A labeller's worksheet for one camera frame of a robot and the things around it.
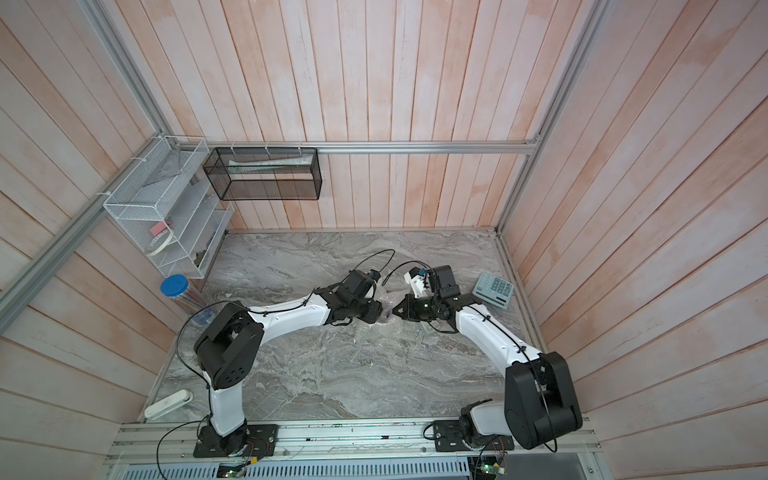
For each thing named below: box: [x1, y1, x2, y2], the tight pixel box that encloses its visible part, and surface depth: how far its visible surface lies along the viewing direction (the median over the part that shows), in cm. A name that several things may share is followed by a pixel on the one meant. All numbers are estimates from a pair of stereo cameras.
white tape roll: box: [147, 231, 173, 256], surface depth 81 cm
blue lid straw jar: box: [160, 274, 218, 325], surface depth 84 cm
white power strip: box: [144, 389, 194, 420], surface depth 78 cm
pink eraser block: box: [150, 221, 167, 237], surface depth 84 cm
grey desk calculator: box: [472, 271, 514, 309], surface depth 103 cm
